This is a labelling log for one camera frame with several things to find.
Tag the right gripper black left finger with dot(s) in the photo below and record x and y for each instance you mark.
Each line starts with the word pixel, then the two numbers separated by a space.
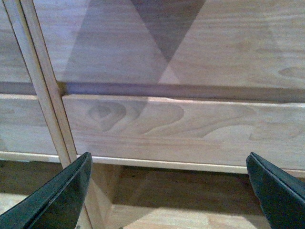
pixel 57 204

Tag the cabinet drawer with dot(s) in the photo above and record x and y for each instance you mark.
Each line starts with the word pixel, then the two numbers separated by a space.
pixel 187 131
pixel 12 65
pixel 242 43
pixel 23 128

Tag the right cabinet upper drawer front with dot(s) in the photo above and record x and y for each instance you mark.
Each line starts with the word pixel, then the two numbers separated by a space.
pixel 242 43

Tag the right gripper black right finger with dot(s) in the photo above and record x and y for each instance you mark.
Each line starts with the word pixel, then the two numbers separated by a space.
pixel 281 195

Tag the left cabinet upper drawer front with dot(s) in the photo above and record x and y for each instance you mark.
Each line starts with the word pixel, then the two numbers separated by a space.
pixel 12 65

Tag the right wooden shelf cabinet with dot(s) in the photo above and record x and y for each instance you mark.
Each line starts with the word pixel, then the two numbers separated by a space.
pixel 107 170

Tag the wooden shelf cabinet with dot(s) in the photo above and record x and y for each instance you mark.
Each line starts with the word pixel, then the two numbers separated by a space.
pixel 26 27
pixel 107 170

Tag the left wooden shelf cabinet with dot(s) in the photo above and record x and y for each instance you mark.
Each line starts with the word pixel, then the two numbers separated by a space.
pixel 26 27

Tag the right cabinet lower drawer front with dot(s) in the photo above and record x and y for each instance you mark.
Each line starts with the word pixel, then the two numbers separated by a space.
pixel 187 131

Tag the left cabinet lower drawer front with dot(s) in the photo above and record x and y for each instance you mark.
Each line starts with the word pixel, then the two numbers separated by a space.
pixel 23 128

